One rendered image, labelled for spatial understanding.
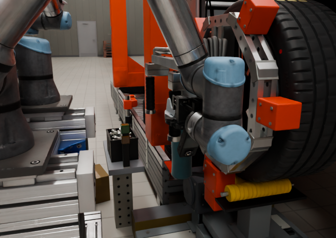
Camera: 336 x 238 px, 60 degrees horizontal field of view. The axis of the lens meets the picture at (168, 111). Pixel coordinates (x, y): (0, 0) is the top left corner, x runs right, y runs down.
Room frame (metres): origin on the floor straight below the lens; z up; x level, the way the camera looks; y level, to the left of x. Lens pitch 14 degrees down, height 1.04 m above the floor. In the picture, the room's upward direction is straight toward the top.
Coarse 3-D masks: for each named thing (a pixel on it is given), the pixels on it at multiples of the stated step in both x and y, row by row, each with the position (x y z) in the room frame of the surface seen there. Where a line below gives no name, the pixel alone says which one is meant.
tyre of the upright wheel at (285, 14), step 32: (288, 0) 0.99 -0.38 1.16; (288, 32) 0.83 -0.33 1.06; (320, 32) 0.85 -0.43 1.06; (288, 64) 0.80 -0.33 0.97; (320, 64) 0.79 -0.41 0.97; (288, 96) 0.78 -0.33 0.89; (320, 96) 0.77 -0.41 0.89; (320, 128) 0.79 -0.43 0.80; (256, 160) 0.91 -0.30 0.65; (288, 160) 0.79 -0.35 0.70; (320, 160) 0.84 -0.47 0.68
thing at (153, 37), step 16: (144, 0) 1.48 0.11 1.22; (144, 16) 1.48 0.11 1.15; (144, 32) 1.49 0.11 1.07; (160, 32) 1.38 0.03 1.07; (144, 48) 1.50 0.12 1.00; (144, 64) 1.50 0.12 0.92; (144, 80) 1.51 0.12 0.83; (160, 80) 1.38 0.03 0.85; (160, 96) 1.38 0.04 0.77; (160, 112) 1.38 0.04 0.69; (160, 128) 1.38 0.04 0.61; (160, 144) 1.38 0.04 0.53
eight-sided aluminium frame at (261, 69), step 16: (224, 16) 1.00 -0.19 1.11; (208, 32) 1.15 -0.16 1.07; (240, 32) 0.89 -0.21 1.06; (240, 48) 0.88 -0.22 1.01; (256, 48) 0.88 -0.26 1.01; (256, 64) 0.80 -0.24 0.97; (272, 64) 0.81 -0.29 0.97; (256, 80) 0.79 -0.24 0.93; (272, 80) 0.80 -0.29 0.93; (256, 96) 0.79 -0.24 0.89; (272, 96) 0.80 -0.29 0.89; (256, 128) 0.79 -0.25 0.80; (256, 144) 0.79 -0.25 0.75
